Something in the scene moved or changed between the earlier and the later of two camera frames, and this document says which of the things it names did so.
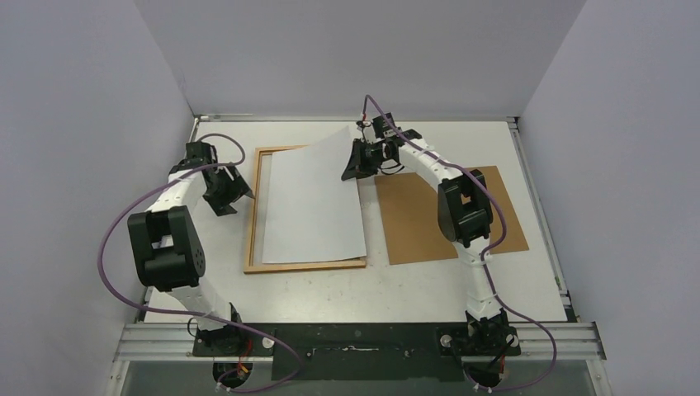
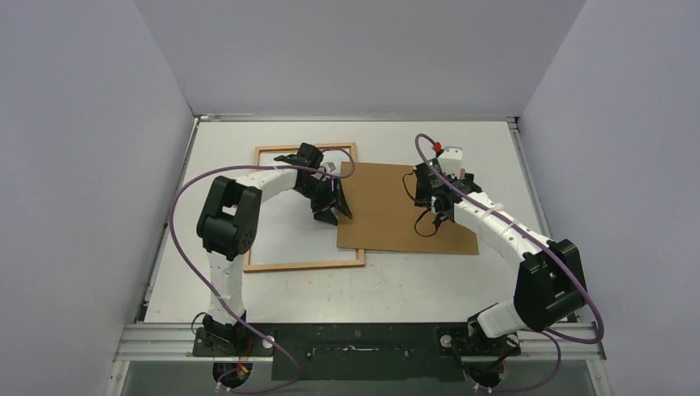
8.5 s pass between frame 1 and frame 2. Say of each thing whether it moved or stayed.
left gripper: moved
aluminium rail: stayed
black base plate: stayed
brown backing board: moved
